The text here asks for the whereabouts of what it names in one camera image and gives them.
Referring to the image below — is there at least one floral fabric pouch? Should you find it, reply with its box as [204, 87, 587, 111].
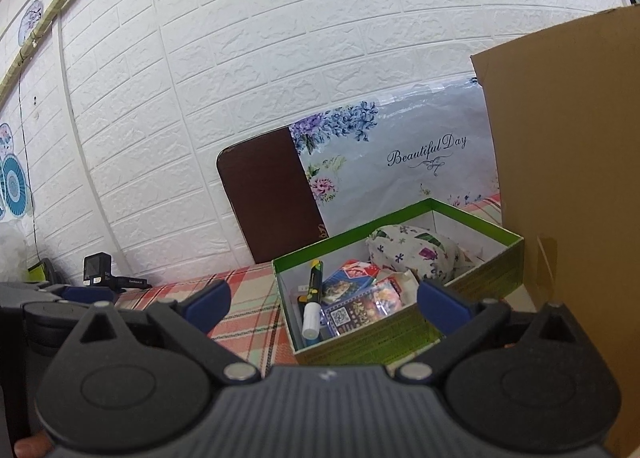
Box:
[366, 225, 480, 285]

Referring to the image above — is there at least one red blue card pack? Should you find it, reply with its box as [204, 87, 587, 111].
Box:
[321, 259, 380, 306]

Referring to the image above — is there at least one white lip balm tube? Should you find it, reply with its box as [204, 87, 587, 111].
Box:
[302, 302, 322, 341]

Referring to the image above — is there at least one green yellow battery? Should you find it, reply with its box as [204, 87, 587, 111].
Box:
[307, 259, 323, 303]

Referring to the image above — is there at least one purple card box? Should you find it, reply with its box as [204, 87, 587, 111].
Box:
[324, 277, 404, 337]

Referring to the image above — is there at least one person's left hand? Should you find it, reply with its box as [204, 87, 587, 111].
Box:
[13, 432, 53, 458]

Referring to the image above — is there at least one plaid red bed sheet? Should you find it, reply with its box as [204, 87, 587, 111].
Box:
[112, 191, 507, 369]

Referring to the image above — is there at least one green storage box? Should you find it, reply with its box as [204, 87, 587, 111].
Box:
[272, 199, 524, 366]

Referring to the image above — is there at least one dark brown headboard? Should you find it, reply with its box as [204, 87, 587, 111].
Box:
[216, 126, 328, 263]

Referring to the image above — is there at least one floral white pillow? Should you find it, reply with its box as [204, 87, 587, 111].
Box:
[288, 77, 499, 236]

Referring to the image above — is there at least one brown cardboard box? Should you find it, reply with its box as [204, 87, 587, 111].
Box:
[472, 6, 639, 457]

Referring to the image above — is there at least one black camera on handle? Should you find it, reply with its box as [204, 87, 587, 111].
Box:
[82, 252, 151, 293]

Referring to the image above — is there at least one blue round wall decoration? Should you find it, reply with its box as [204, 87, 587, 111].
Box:
[0, 123, 32, 221]

